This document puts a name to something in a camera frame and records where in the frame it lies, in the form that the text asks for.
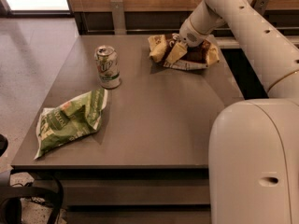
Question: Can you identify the grey drawer cabinet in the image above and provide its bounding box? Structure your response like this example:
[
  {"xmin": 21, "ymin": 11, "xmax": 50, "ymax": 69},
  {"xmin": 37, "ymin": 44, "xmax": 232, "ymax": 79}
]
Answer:
[{"xmin": 12, "ymin": 35, "xmax": 243, "ymax": 224}]

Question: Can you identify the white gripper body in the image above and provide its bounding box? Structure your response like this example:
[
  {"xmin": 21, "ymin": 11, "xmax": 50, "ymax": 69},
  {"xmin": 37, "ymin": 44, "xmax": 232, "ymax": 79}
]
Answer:
[{"xmin": 179, "ymin": 19, "xmax": 206, "ymax": 48}]

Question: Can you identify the right metal wall bracket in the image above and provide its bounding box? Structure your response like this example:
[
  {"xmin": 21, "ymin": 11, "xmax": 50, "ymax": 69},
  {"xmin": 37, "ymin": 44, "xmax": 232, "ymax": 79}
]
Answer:
[{"xmin": 253, "ymin": 0, "xmax": 270, "ymax": 16}]

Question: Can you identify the brown chip bag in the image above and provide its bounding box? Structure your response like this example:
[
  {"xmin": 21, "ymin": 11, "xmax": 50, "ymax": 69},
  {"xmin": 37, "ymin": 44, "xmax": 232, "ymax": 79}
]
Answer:
[{"xmin": 148, "ymin": 34, "xmax": 220, "ymax": 71}]

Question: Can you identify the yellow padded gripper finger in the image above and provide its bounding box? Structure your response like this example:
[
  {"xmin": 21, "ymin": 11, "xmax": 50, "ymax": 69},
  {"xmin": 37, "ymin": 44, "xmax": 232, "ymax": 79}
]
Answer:
[{"xmin": 166, "ymin": 42, "xmax": 188, "ymax": 63}]

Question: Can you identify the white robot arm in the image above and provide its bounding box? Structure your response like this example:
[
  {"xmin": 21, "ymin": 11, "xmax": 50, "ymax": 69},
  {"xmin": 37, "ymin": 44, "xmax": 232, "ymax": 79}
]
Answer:
[{"xmin": 179, "ymin": 0, "xmax": 299, "ymax": 224}]

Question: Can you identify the metal wall bracket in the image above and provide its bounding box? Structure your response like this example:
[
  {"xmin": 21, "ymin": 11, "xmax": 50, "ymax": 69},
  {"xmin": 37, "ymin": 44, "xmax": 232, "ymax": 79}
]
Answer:
[
  {"xmin": 110, "ymin": 0, "xmax": 127, "ymax": 35},
  {"xmin": 253, "ymin": 0, "xmax": 270, "ymax": 16}
]

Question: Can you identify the left metal wall bracket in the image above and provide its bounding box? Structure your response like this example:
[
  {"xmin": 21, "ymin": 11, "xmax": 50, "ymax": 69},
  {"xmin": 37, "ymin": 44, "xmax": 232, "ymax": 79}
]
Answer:
[{"xmin": 110, "ymin": 0, "xmax": 127, "ymax": 35}]

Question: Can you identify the black chair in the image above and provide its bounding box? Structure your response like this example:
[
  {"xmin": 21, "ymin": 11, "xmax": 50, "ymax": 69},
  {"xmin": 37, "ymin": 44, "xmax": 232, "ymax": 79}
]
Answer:
[{"xmin": 0, "ymin": 133, "xmax": 64, "ymax": 224}]

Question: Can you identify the green jalapeno chip bag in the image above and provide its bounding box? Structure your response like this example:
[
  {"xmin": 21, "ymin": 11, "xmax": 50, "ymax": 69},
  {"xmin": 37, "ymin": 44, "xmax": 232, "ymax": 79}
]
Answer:
[{"xmin": 35, "ymin": 88, "xmax": 108, "ymax": 160}]

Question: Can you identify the green soda can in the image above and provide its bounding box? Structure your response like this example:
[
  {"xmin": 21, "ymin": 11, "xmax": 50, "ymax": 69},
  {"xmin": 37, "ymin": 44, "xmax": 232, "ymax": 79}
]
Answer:
[{"xmin": 94, "ymin": 45, "xmax": 121, "ymax": 89}]

